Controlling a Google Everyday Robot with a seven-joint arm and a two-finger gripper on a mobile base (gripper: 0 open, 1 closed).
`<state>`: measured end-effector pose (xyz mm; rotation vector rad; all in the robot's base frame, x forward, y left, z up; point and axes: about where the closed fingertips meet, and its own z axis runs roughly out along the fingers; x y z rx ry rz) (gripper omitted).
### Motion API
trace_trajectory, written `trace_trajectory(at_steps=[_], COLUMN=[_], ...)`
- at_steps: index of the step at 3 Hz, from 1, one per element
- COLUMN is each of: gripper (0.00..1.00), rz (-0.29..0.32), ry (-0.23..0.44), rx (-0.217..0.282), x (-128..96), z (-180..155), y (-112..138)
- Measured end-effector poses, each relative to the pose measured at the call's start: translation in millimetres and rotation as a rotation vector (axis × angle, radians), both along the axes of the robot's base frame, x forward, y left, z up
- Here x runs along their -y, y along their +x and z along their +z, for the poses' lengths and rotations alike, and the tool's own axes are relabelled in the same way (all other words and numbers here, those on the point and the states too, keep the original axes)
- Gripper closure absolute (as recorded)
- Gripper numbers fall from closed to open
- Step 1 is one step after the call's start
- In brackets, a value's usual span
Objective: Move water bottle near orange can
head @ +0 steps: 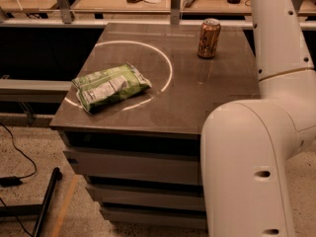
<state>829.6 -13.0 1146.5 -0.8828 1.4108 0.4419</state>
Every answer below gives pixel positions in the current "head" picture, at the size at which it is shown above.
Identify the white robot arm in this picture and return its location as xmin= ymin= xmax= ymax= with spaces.
xmin=200 ymin=0 xmax=316 ymax=237

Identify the orange soda can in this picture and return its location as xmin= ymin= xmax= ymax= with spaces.
xmin=197 ymin=18 xmax=221 ymax=58

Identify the grey drawer cabinet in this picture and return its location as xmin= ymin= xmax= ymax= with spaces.
xmin=50 ymin=24 xmax=259 ymax=229

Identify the green chip bag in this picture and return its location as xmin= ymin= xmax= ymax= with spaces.
xmin=72 ymin=63 xmax=152 ymax=113

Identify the black stand leg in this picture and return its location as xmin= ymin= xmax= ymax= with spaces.
xmin=0 ymin=168 xmax=62 ymax=237

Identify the black power cable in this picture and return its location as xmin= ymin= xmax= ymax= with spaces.
xmin=0 ymin=121 xmax=38 ymax=189

